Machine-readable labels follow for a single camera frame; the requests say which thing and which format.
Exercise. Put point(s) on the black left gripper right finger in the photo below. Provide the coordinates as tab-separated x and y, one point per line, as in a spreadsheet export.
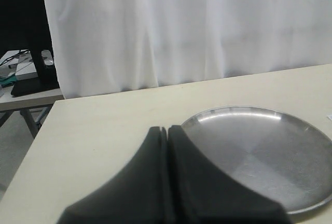
202	193

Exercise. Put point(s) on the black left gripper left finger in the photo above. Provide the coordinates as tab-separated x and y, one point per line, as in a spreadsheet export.
139	193

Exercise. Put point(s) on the round steel plate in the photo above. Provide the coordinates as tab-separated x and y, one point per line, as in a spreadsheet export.
275	154

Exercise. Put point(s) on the grey side table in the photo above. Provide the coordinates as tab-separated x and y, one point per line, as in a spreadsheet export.
32	107

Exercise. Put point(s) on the black monitor stand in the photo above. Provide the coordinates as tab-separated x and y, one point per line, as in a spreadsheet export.
36	85

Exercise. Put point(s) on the white curtain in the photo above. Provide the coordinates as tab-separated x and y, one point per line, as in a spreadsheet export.
107	46

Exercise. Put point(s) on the white box on side table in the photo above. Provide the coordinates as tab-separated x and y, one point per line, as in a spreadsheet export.
25	68

